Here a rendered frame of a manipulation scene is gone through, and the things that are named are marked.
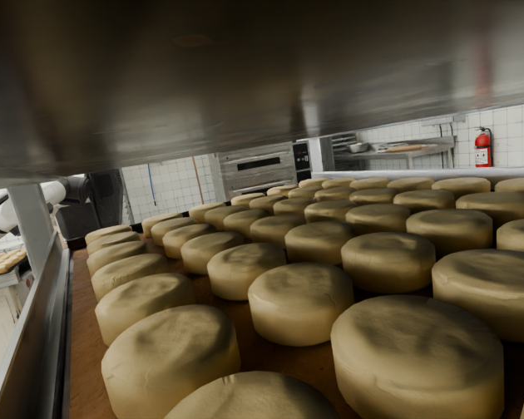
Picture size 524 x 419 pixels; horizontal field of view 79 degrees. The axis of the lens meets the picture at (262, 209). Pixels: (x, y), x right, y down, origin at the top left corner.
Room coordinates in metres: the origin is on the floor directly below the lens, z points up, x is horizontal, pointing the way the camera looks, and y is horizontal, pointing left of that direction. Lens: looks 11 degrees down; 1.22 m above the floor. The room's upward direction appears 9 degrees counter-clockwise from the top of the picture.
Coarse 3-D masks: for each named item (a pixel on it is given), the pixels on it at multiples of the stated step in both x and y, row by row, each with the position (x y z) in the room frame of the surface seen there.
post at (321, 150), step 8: (328, 136) 0.58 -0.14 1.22; (312, 144) 0.59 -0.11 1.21; (320, 144) 0.57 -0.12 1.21; (328, 144) 0.58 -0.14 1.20; (312, 152) 0.59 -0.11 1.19; (320, 152) 0.57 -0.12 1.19; (328, 152) 0.58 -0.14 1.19; (312, 160) 0.60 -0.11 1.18; (320, 160) 0.58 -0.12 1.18; (328, 160) 0.58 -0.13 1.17; (320, 168) 0.58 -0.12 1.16; (328, 168) 0.58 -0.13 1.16
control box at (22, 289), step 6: (30, 270) 1.40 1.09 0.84; (24, 276) 1.32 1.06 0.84; (30, 276) 1.35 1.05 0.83; (24, 282) 1.28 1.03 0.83; (30, 282) 1.33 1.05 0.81; (18, 288) 1.26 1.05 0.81; (24, 288) 1.27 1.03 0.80; (30, 288) 1.31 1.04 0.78; (18, 294) 1.26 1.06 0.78; (24, 294) 1.26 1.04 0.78; (24, 300) 1.26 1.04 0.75
